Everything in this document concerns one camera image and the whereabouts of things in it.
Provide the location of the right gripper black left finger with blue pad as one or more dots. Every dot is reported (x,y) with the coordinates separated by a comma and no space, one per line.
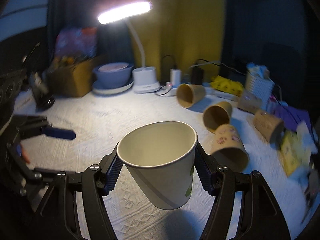
(58,207)

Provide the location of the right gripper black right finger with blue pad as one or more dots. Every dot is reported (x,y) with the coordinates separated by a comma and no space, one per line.
(260,216)

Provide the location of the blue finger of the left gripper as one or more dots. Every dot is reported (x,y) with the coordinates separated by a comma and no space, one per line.
(60,133)

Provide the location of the white paper cup green print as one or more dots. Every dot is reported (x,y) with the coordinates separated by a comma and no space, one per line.
(160,157)

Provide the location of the brown cup pink drawings near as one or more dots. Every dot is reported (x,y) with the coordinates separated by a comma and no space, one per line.
(228,148)

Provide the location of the plain brown paper cup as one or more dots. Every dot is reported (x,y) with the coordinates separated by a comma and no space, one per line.
(216,115)

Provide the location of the brown cup pink stickers far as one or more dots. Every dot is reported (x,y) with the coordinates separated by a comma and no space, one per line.
(269,126)

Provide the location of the plain brown cup by charger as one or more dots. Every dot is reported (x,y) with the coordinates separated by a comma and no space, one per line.
(188,95)

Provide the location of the cardboard box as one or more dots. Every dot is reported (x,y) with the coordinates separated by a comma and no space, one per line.
(73,81)

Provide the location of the white plate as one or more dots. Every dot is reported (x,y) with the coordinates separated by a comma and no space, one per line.
(98,89)

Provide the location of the yellow patterned paper pack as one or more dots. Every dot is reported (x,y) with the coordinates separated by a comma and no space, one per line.
(293,155)

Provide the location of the purple bowl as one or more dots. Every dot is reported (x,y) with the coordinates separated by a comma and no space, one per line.
(113,75)

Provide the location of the purple cloth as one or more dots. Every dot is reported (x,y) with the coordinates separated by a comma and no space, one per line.
(292,117)

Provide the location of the yellow wet wipes pack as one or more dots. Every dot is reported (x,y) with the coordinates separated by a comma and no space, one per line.
(226,85)

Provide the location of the white desk lamp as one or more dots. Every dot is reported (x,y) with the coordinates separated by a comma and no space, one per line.
(144,78)

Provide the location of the white plastic lattice basket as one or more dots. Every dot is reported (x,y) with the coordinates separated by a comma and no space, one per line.
(258,82)

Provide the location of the black power adapter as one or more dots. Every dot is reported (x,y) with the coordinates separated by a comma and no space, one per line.
(197,75)

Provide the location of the white charger plug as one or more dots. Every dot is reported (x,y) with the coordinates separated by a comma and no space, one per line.
(175,77)

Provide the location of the yellow curtain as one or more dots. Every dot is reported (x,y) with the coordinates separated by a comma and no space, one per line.
(181,32)

